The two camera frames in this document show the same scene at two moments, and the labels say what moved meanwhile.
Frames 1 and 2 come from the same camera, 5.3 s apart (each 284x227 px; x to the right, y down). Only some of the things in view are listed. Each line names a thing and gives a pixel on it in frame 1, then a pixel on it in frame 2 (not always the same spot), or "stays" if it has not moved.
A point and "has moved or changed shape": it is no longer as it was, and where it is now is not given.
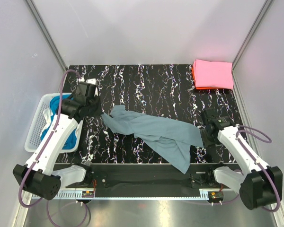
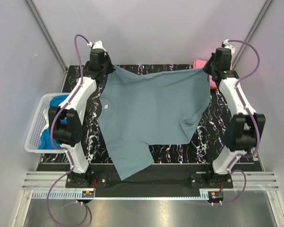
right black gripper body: x=205 y=136 -> x=209 y=67
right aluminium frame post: x=262 y=11 stays
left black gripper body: x=96 y=107 -> x=106 y=68
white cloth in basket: x=48 y=114 stays
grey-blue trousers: x=173 y=137 has moved or changed shape
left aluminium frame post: x=45 y=31 stays
